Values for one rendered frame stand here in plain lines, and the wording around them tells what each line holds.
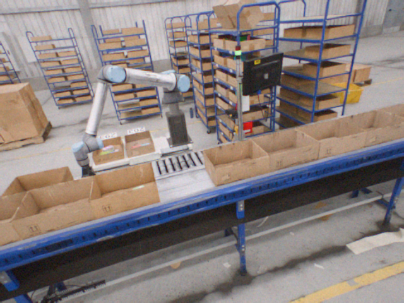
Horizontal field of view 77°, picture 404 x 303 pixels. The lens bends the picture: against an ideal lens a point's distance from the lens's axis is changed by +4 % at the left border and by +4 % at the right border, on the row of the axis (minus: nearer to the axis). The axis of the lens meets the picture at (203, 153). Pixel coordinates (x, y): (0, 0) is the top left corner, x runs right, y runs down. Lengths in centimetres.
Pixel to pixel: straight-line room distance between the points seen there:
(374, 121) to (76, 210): 244
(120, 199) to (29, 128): 456
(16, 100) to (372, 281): 579
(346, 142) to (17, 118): 548
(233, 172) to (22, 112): 487
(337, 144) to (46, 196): 204
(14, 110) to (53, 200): 411
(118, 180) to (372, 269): 209
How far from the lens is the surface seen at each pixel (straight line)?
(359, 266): 258
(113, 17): 1122
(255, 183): 170
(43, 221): 172
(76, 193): 193
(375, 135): 228
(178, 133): 261
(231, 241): 217
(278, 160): 179
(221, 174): 164
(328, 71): 341
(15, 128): 605
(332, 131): 240
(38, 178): 252
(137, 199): 160
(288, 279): 234
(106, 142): 294
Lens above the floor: 191
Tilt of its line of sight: 29 degrees down
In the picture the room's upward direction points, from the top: 7 degrees counter-clockwise
